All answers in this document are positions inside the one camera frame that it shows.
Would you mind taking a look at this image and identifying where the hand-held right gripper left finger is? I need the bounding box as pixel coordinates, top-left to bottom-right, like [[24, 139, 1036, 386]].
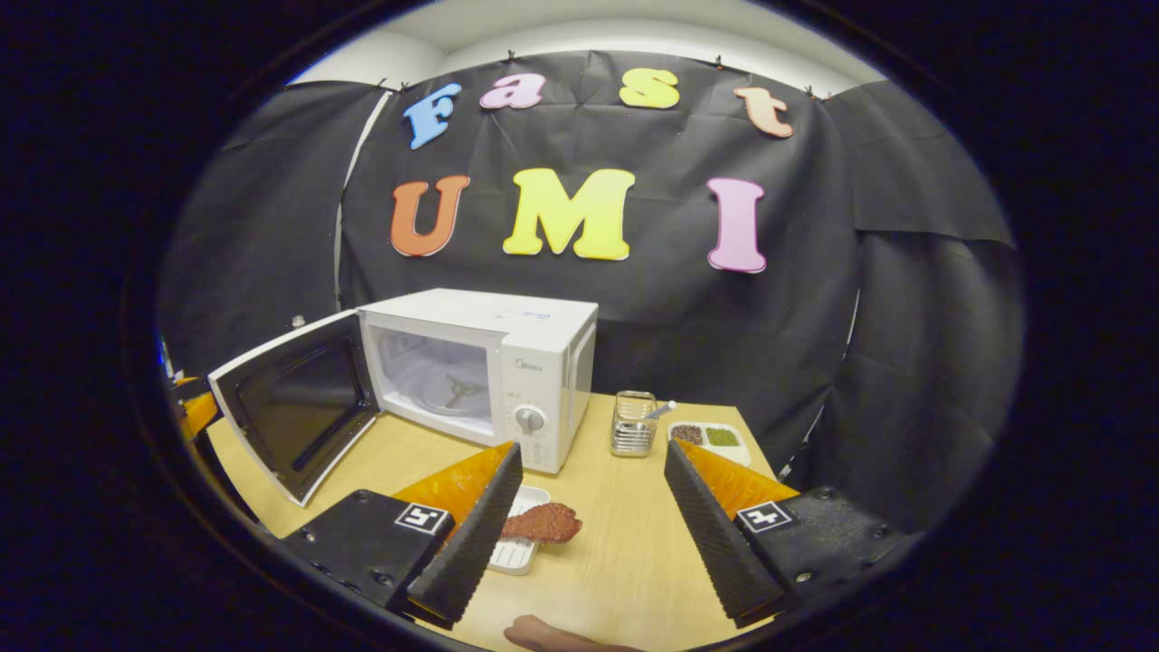
[[283, 441, 526, 632]]

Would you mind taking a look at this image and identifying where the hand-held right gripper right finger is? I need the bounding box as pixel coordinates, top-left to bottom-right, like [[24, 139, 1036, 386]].
[[663, 439, 915, 630]]

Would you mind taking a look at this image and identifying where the red meat piece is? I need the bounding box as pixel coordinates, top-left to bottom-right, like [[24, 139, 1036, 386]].
[[501, 503, 583, 545]]

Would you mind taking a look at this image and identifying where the white microwave oven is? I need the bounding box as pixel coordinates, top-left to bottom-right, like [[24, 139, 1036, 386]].
[[206, 288, 600, 508]]

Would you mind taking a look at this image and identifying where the white divided food tray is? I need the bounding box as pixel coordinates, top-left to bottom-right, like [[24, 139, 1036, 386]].
[[668, 421, 752, 468]]

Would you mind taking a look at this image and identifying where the white rectangular tray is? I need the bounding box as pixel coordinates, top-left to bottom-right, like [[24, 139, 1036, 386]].
[[487, 484, 551, 577]]

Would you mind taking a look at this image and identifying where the glass turntable plate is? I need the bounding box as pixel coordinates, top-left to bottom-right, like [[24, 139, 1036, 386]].
[[398, 358, 494, 419]]

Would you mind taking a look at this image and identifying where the black backdrop cloth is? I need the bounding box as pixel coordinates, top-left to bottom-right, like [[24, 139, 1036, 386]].
[[158, 50, 1024, 535]]

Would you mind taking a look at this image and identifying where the metal wire holder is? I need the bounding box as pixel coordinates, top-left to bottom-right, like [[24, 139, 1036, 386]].
[[609, 390, 659, 458]]

